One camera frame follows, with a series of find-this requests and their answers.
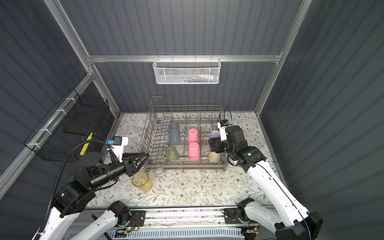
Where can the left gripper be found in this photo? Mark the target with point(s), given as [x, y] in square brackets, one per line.
[130, 164]

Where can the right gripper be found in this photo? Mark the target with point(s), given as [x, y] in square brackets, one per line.
[215, 142]

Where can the purple plastic cup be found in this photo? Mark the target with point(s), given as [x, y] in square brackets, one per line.
[213, 134]

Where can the beige plastic cup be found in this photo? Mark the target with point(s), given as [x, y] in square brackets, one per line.
[214, 157]

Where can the yellow transparent cup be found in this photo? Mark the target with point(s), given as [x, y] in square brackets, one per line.
[142, 181]

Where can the pink plastic cup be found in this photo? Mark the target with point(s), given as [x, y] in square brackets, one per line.
[194, 151]
[193, 136]

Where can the green transparent cup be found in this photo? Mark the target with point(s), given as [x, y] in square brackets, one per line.
[172, 156]

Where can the blue transparent cup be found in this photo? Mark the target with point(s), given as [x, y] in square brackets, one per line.
[174, 134]

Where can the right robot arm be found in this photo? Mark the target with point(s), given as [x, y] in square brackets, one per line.
[291, 220]

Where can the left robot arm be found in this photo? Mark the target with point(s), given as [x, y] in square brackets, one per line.
[66, 203]

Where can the floral table mat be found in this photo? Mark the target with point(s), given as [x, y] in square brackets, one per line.
[188, 187]

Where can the yellow brush in basket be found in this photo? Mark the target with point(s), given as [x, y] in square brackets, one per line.
[85, 146]

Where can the items in white basket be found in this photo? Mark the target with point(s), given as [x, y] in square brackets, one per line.
[206, 78]

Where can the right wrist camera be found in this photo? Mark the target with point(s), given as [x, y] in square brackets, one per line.
[222, 125]

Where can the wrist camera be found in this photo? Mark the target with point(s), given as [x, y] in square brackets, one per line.
[222, 125]
[117, 144]

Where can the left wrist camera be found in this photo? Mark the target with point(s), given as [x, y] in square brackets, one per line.
[117, 144]

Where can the grey wire dish rack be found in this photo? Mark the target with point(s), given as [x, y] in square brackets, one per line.
[155, 136]

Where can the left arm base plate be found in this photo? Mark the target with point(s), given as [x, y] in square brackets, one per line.
[134, 219]

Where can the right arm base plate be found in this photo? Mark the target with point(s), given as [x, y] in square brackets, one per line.
[232, 217]

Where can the aluminium mounting rail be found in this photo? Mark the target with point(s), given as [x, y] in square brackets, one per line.
[207, 216]

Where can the black wire wall basket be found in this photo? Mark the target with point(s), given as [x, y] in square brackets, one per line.
[83, 117]

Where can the white mesh wall basket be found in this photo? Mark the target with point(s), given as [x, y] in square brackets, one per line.
[169, 73]

